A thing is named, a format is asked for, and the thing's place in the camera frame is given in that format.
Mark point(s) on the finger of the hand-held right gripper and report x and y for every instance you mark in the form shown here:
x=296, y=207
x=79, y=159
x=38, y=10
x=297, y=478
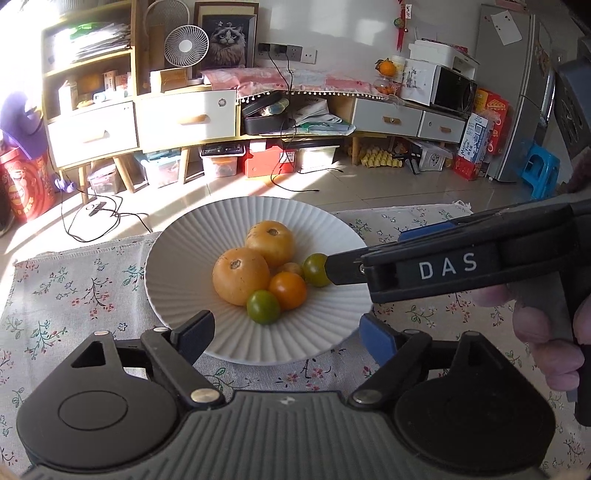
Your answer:
x=429, y=230
x=344, y=270

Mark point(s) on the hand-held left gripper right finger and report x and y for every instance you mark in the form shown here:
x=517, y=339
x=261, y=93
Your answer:
x=376, y=339

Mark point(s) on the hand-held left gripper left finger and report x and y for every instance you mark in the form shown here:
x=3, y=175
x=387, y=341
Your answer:
x=196, y=334

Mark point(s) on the small brown longan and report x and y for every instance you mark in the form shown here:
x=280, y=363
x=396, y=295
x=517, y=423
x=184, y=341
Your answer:
x=291, y=268

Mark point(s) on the orange small tomato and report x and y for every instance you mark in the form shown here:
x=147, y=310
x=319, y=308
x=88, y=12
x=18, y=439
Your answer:
x=287, y=290

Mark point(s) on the green small tomato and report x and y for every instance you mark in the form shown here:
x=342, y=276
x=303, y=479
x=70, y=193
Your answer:
x=263, y=306

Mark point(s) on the large deep yellow orange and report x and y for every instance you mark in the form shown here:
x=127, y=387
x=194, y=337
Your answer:
x=241, y=275

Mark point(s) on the white ribbed plate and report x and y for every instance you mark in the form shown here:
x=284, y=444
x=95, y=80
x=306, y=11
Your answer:
x=184, y=258

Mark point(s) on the large pale yellow orange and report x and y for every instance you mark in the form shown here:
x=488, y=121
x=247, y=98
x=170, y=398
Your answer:
x=270, y=242

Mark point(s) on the person's right hand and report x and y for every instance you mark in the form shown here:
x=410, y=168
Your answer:
x=549, y=364

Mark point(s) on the flat red box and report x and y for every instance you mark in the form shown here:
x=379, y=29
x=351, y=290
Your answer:
x=464, y=168

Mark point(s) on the white printed carton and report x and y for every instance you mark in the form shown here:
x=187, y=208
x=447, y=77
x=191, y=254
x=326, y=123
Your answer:
x=434, y=159

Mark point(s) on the yellow egg tray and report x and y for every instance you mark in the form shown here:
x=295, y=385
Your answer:
x=381, y=157

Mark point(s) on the blue plastic stool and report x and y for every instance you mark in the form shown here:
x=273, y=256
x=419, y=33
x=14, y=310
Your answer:
x=540, y=170

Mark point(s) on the small white drawer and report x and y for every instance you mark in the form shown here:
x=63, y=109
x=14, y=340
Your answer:
x=443, y=129
x=388, y=117

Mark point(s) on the white and blue carton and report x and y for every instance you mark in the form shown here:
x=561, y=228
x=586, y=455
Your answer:
x=475, y=138

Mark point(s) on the white storage box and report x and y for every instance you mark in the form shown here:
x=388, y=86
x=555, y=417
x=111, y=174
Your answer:
x=318, y=157

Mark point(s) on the red gift box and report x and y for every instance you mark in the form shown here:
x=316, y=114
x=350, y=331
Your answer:
x=494, y=115

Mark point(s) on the floral tablecloth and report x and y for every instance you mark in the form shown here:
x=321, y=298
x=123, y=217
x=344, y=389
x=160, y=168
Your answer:
x=69, y=295

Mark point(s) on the red storage box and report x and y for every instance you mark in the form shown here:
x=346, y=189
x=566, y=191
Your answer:
x=270, y=159

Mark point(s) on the white microwave oven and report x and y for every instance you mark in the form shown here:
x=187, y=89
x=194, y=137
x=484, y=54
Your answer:
x=452, y=92

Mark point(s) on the glass jar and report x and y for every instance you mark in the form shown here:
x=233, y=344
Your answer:
x=383, y=85

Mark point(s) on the dark grey panel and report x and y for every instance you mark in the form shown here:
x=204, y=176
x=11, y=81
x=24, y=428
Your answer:
x=572, y=115

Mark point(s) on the wooden low cabinet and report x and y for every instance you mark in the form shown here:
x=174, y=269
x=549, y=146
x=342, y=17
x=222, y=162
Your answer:
x=341, y=105

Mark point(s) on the white plastic bag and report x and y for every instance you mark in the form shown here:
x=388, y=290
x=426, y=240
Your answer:
x=318, y=115

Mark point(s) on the grey refrigerator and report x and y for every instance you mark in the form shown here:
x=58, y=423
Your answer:
x=508, y=92

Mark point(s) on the black-lidded clear storage box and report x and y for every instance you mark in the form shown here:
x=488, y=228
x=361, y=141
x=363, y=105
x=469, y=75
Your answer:
x=221, y=161

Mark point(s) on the decorative orange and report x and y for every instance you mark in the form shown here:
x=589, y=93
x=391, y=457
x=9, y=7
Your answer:
x=385, y=68

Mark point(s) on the blue-lidded clear storage box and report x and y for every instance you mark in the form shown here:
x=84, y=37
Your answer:
x=159, y=168

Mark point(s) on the black case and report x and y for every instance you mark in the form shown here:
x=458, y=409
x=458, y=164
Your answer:
x=265, y=117

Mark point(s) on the white foam box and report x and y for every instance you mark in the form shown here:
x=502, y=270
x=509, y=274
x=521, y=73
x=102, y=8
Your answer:
x=438, y=50

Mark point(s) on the small clear storage box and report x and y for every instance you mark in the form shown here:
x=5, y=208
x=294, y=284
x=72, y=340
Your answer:
x=104, y=177

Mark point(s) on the pink tasselled cloth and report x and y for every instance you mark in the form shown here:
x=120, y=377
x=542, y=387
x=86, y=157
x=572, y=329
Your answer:
x=300, y=83

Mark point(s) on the small purple toy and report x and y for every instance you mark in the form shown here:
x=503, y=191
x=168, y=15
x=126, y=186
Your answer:
x=64, y=184

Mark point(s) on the red hanging ornament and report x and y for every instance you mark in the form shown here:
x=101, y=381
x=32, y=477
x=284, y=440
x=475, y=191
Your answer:
x=405, y=21

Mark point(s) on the large white drawer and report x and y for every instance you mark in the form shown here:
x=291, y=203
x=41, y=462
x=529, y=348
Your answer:
x=184, y=120
x=92, y=136

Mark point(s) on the white paper note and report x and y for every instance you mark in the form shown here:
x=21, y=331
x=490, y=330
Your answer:
x=505, y=25

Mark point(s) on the red printed bucket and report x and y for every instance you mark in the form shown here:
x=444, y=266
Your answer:
x=23, y=184

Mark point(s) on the small cardboard box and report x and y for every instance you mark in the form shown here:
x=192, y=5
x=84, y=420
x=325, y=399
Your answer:
x=171, y=78

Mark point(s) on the framed cat picture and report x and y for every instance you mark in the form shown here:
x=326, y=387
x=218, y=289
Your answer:
x=228, y=39

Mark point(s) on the white and red boxes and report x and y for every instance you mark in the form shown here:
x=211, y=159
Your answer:
x=115, y=83

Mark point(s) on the white shelf carton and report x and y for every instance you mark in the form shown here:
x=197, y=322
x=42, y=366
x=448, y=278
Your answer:
x=67, y=97

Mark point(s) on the purple plush toy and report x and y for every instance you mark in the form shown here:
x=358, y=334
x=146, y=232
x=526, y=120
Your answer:
x=21, y=124

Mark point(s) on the small white desk fan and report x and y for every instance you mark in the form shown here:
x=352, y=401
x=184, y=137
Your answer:
x=186, y=46

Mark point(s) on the wooden shelf cabinet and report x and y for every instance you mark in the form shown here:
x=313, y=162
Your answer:
x=134, y=46

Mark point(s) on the stack of papers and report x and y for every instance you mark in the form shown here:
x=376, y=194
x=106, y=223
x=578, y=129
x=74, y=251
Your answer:
x=99, y=41

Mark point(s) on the large white fan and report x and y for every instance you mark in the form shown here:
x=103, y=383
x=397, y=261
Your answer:
x=161, y=14

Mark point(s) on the white wall socket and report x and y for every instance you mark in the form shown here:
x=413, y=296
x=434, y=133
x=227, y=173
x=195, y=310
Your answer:
x=309, y=55

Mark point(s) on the wall socket with plugs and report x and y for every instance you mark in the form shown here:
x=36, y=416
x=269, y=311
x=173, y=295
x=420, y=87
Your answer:
x=279, y=50

